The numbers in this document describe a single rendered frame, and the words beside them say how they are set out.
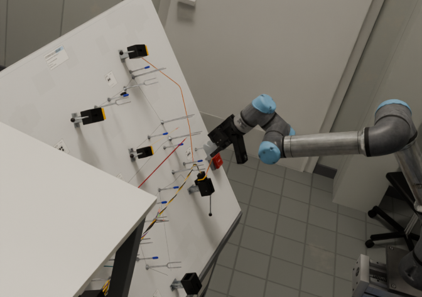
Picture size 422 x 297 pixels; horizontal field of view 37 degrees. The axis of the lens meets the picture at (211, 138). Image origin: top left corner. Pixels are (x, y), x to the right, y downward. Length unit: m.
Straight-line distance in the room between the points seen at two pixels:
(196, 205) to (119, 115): 0.52
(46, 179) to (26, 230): 0.14
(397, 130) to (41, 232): 1.27
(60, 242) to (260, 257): 2.82
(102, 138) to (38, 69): 0.32
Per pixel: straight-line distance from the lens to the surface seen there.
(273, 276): 3.77
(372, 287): 2.34
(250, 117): 2.20
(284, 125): 2.21
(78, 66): 2.06
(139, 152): 2.13
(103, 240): 1.11
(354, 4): 4.00
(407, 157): 2.21
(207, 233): 2.50
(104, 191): 1.20
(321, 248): 4.07
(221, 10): 4.09
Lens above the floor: 2.65
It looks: 35 degrees down
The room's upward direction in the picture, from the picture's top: 16 degrees clockwise
